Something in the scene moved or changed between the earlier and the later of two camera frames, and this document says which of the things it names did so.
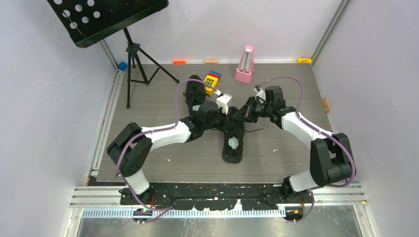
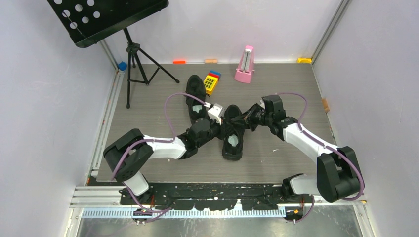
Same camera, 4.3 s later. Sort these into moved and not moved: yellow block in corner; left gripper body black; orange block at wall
Moved: left gripper body black
Not moved: yellow block in corner; orange block at wall
